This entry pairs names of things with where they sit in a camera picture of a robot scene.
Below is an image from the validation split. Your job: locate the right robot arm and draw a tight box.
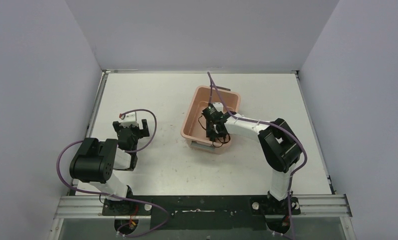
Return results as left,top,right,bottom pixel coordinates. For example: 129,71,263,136
202,102,302,215

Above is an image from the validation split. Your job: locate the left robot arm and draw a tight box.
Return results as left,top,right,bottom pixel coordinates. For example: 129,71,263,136
69,119,150,216

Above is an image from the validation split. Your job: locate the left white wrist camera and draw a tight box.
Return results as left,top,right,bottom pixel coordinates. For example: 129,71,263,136
119,111,138,128

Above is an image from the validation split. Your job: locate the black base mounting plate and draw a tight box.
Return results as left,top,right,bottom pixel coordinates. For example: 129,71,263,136
102,195,301,234

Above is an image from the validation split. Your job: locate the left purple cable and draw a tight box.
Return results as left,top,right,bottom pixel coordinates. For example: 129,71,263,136
56,108,170,238

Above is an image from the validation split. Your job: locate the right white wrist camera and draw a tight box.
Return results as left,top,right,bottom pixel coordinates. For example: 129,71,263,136
213,102,224,113

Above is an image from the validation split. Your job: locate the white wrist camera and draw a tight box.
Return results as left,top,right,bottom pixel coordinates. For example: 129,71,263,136
119,111,138,128
213,102,224,113

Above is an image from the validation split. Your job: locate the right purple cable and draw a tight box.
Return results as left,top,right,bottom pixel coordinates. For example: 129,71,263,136
207,71,308,240

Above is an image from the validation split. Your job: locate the pink plastic bin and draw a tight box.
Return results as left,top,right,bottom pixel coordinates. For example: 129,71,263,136
181,85,231,154

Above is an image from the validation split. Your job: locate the purple cable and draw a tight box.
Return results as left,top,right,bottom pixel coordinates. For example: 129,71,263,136
56,108,170,238
207,71,308,240

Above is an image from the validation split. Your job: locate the aluminium front rail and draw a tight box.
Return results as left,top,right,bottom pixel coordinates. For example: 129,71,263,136
54,194,352,219

